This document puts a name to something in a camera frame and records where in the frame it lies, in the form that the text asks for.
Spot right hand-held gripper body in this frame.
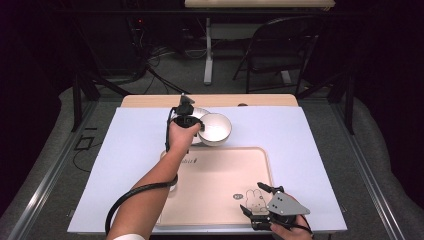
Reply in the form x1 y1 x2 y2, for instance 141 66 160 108
250 190 311 231

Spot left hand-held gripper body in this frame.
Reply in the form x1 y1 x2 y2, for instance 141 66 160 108
172 93 203 129

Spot white bowl dark rim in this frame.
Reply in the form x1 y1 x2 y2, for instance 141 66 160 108
196 112 233 147

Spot white plate dark rim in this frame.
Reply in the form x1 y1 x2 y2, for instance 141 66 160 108
190 106 212 146

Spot pink plastic tray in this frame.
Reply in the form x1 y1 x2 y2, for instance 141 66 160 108
155 146 275 228

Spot person's left hand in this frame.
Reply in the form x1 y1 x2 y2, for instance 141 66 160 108
167 122 203 156

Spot person's right hand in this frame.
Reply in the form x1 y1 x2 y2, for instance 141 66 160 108
269 194 315 240

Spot wooden table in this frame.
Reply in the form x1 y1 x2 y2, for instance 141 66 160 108
119 93 300 109

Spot white table mat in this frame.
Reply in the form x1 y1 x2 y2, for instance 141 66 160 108
66 105 348 235

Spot black computer tower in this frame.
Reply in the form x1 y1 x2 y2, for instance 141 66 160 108
94 13 148 77

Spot black metal stand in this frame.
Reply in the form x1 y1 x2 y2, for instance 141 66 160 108
295 64 356 136
70 64 132 133

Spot black folding chair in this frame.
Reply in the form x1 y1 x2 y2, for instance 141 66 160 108
232 15 330 95

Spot white sleeve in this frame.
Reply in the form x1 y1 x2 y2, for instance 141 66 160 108
112 233 147 240

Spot light desk white legs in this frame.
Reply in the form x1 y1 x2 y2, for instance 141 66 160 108
183 0 336 86

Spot right hand-held gripper black cable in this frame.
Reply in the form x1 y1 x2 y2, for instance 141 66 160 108
288 222 314 239

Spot hand-held gripper black cable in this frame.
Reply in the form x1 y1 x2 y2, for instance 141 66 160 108
104 107 180 235
288 222 314 239

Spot bundle of floor cables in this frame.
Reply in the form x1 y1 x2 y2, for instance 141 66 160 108
133 41 208 96

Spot left hand-held gripper black cable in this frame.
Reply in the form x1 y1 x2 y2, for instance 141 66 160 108
104 107 180 235

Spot grey metal floor rail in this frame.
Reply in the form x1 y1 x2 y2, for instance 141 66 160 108
329 99 407 240
6 99 98 240

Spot thin black floor cable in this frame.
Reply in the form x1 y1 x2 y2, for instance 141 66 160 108
72 141 105 174

